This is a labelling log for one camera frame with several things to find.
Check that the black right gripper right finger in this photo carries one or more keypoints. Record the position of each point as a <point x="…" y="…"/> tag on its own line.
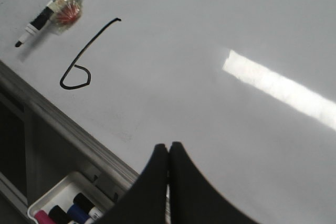
<point x="192" y="198"/>

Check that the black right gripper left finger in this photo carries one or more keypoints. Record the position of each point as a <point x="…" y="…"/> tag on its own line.
<point x="145" y="201"/>

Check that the white black-tipped whiteboard marker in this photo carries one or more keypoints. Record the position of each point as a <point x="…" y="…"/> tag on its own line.
<point x="54" y="10"/>

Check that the black marker in tray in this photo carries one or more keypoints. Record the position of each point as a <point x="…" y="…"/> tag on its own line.
<point x="87" y="206"/>
<point x="59" y="216"/>

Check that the blue marker in tray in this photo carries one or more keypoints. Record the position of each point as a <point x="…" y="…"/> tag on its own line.
<point x="78" y="215"/>

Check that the white marker tray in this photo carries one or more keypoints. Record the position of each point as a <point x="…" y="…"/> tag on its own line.
<point x="63" y="193"/>

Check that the pink marker in tray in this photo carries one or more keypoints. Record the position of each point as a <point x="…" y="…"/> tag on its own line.
<point x="41" y="217"/>

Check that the white whiteboard with aluminium frame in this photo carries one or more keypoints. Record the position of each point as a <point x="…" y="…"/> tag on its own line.
<point x="248" y="87"/>

